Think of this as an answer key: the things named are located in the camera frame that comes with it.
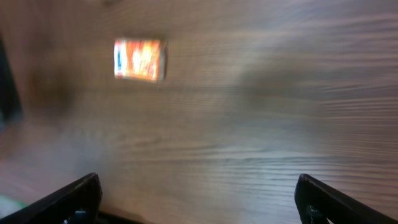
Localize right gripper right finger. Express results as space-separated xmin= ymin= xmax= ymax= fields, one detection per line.
xmin=294 ymin=174 xmax=397 ymax=224

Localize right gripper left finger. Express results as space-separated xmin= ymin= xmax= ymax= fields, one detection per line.
xmin=1 ymin=172 xmax=102 ymax=224

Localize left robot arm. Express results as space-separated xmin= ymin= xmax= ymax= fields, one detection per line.
xmin=1 ymin=40 xmax=23 ymax=133

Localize small orange tissue pack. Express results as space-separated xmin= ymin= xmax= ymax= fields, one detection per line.
xmin=114 ymin=39 xmax=167 ymax=82

